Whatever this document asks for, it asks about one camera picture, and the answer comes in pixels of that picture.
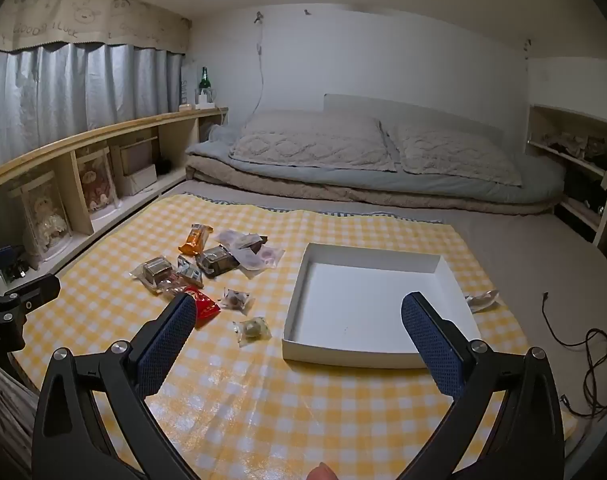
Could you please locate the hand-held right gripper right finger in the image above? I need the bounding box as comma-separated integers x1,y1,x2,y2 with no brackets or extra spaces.
401,291,567,480

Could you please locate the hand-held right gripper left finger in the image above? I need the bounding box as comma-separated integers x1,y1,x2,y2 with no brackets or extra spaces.
32,292,201,480

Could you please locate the red snack packet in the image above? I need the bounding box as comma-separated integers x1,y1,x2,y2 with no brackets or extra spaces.
176,286,221,330

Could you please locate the small silver snack packet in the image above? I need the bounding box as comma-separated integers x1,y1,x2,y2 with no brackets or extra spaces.
176,255,204,289

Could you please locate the small brown cake packet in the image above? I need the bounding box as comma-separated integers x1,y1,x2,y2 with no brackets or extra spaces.
130,256,176,287

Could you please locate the white cardboard box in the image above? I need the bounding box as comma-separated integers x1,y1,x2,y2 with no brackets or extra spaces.
282,242,483,370

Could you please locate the chocolate ball packet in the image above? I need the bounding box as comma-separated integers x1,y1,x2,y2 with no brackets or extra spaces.
220,287,255,315

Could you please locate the green mochi packet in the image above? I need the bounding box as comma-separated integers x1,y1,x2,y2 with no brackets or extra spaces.
232,316,272,349

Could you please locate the large brown cake packet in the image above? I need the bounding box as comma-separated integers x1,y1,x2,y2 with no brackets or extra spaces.
196,246,242,279

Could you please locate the orange snack packet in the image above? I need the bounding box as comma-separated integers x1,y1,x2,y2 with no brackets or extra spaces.
178,223,215,256

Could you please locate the bagged white-dress doll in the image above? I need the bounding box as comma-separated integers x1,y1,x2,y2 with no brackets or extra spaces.
12,172,75,264

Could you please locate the crumpled silver wrapper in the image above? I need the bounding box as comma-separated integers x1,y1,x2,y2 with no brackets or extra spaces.
464,289,501,314

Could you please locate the yellow checkered mat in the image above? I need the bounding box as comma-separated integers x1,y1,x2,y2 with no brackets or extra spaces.
8,194,577,480

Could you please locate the bagged red-dress doll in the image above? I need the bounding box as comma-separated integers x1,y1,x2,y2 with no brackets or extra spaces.
76,149,122,222

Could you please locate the beige blanket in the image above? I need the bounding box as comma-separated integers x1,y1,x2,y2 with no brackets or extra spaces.
186,160,564,217

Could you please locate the grey curtain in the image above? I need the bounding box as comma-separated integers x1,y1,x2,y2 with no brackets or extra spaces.
0,42,185,155

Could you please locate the beige textured pillow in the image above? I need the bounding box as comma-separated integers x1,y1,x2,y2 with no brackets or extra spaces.
383,120,524,187
228,110,399,173

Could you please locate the long wooden shelf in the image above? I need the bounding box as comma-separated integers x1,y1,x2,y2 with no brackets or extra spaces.
0,106,229,281

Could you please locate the grey-blue duvet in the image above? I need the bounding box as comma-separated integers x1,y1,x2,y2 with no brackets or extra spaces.
184,124,567,207

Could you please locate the grey headboard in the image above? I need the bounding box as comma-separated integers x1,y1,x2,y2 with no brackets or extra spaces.
323,93,504,147

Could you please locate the beige printed valance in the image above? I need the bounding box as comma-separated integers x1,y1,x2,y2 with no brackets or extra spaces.
0,0,192,54

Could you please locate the white bookshelf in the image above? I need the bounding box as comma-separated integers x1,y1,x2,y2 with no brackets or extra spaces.
525,57,607,262

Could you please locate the black cable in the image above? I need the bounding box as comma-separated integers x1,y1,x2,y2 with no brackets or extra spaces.
541,292,607,419

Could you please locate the hanging wall cable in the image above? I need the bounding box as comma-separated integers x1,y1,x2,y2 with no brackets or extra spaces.
247,10,265,117

